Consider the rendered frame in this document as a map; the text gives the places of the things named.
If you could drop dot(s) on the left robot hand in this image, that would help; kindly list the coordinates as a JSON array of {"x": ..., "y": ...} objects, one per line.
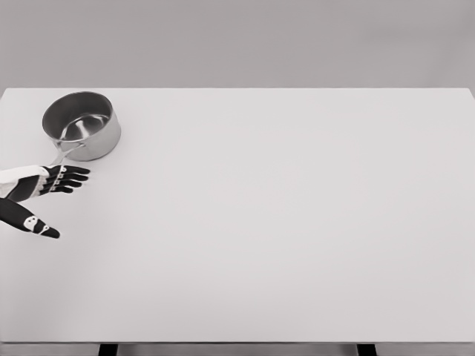
[{"x": 22, "y": 181}]

